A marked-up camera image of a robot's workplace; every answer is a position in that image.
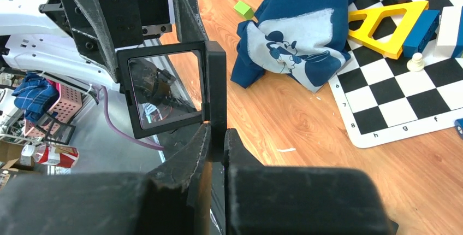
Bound black square display box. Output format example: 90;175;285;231
116;41;227;161

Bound yellow triangle toy block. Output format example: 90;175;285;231
348;1;429;60

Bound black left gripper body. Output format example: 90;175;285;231
39;0;172;60

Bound black white chessboard mat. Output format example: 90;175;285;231
329;0;462;148

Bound red white can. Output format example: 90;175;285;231
33;144;79;168

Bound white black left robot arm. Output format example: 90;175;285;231
1;0;207;92

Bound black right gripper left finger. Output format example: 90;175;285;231
1;124;212;234

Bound green toy block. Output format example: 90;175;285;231
234;1;254;20

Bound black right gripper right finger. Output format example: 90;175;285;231
224;128;398;234

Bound white chess pawn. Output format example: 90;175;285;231
407;52;425;72

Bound stacked coloured toy blocks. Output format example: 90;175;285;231
403;6;462;58

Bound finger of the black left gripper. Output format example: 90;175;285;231
173;0;209;43
61;0;119;83

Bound blue plaid cloth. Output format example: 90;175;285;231
11;73;60;124

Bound blue t-shirt garment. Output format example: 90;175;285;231
230;0;354;92

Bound pink perforated basket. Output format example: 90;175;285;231
23;83;82;137

